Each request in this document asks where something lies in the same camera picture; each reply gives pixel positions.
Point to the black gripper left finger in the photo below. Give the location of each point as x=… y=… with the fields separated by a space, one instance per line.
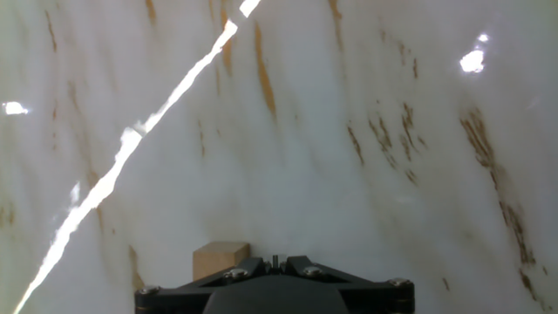
x=174 y=298

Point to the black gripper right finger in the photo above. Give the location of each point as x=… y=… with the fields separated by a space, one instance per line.
x=375 y=298

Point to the small wooden cube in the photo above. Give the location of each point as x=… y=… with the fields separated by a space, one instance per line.
x=215 y=259

